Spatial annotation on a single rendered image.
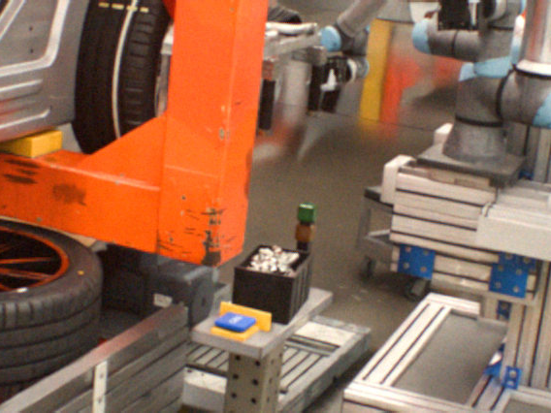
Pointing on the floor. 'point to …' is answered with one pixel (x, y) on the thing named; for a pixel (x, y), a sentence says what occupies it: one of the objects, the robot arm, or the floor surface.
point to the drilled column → (253, 382)
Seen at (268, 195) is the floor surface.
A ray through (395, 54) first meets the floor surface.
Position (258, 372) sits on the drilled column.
